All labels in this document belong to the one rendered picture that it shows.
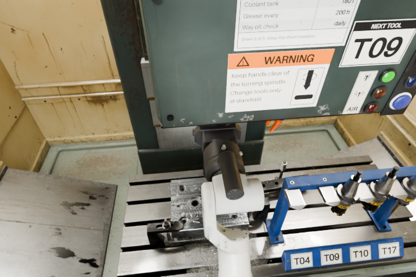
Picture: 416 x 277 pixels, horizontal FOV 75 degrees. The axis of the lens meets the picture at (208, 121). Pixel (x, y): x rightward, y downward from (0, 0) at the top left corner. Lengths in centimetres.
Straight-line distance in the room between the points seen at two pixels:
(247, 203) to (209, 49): 31
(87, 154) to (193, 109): 159
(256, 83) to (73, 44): 128
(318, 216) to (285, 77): 92
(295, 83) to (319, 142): 161
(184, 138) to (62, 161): 93
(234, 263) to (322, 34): 43
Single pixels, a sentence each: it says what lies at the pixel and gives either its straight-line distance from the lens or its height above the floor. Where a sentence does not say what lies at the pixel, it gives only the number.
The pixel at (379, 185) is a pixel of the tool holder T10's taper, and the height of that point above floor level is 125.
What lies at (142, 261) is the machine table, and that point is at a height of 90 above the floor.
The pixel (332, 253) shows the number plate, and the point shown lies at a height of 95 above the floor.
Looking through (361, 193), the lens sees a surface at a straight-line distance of 100.
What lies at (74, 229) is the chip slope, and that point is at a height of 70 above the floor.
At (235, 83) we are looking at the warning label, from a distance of 42.
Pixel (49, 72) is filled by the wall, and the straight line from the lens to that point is 173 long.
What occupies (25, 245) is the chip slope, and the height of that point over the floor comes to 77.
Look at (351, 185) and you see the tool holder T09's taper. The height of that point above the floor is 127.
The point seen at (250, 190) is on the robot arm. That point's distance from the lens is 55.
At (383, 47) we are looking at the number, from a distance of 48.
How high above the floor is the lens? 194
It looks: 41 degrees down
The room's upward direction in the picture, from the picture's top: straight up
